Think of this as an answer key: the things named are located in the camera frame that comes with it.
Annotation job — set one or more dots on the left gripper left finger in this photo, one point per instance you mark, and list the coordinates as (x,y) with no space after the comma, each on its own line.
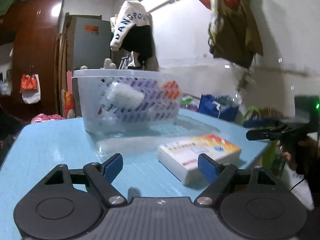
(100,178)

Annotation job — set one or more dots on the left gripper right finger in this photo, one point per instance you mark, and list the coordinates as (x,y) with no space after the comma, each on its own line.
(220,178)

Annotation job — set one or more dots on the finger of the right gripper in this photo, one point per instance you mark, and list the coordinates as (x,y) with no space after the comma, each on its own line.
(259,123)
(272,134)

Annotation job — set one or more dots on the purple tissue pack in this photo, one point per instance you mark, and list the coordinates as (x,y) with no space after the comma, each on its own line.
(131,99)

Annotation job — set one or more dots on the plush doll striped clothes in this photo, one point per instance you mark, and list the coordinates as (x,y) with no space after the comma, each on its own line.
(108,64)

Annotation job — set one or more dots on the clear plastic pack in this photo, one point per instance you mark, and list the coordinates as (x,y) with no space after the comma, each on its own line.
(127,145)

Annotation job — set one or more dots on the person right hand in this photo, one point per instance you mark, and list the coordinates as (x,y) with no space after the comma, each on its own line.
(297,153)

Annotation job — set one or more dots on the blue shopping bag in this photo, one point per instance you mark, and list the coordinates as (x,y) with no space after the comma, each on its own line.
(222,107)

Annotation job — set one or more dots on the purple plastic bag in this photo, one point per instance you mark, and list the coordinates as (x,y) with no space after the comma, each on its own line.
(191,103)

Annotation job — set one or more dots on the white plastic basket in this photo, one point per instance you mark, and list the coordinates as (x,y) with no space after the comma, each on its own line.
(89,81)

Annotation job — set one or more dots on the red poster bag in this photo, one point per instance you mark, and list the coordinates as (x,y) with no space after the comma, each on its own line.
(68,105)

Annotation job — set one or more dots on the pink floral bedding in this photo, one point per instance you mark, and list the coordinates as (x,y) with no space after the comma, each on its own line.
(44,118)

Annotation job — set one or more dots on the brown hanging bag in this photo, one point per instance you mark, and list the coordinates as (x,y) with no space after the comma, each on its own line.
(233,32)

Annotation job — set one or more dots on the orange white hanging bag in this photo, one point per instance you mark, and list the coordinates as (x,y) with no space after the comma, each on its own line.
(30,88)

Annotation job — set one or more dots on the grey metal door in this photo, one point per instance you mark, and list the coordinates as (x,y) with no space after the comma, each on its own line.
(91,43)

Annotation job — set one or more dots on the black hanging garment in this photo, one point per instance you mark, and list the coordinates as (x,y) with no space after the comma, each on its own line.
(140,41)

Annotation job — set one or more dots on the white hoodie blue letters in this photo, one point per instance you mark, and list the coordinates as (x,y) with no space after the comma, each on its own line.
(132,13)

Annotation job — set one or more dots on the red brown wooden wardrobe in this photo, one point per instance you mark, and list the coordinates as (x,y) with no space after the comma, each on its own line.
(32,27)

